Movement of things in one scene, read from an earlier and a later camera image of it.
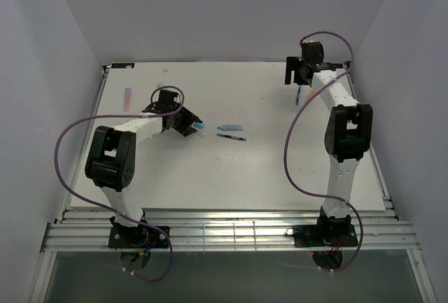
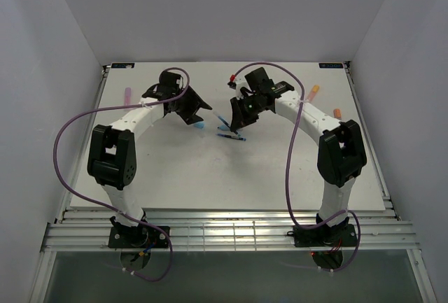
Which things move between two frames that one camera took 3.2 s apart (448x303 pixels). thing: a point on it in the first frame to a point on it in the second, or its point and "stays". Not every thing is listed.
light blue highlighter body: (231, 127) stays
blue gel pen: (298, 95) to (224, 121)
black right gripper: (292, 64) to (239, 119)
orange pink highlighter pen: (312, 94) stays
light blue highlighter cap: (199, 125) stays
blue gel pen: (232, 136) stays
